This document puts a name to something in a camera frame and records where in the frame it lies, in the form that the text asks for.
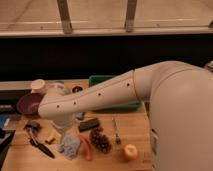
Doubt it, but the light blue towel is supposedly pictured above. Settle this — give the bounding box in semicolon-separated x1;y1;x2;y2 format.
58;134;80;160

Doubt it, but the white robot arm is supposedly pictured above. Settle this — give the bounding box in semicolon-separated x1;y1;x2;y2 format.
38;61;213;171

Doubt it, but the green plastic tray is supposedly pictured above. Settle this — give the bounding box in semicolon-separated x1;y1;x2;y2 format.
88;74;142;113

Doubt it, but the small metal cup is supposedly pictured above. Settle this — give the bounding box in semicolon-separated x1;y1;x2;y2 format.
72;86;83;93

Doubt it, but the blue sponge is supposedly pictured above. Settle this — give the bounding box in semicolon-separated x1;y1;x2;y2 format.
75;112;85;120

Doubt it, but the black rectangular block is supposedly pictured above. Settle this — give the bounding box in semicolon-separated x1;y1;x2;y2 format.
78;118;100;132

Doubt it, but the bunch of dark grapes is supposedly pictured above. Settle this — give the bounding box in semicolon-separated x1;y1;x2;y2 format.
89;127;112;153

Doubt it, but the metal fork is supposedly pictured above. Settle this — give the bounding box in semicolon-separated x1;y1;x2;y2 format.
112;117;121;144

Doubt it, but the orange carrot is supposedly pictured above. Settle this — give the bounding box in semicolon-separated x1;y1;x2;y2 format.
78;134;92;161

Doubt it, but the white cup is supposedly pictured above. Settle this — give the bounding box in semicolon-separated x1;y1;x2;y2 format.
30;79;46;94

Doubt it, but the red yellow apple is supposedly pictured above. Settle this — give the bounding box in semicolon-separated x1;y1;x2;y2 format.
123;144;138;161

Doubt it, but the yellow banana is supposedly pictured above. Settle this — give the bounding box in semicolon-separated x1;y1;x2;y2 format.
45;131;56;144

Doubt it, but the purple bowl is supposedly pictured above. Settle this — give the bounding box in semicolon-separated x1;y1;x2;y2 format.
16;93;43;115

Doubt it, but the black can opener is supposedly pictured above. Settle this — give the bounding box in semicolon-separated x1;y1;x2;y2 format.
24;120;41;139

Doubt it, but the black knife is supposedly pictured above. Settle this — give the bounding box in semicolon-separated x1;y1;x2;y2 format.
30;139;55;158

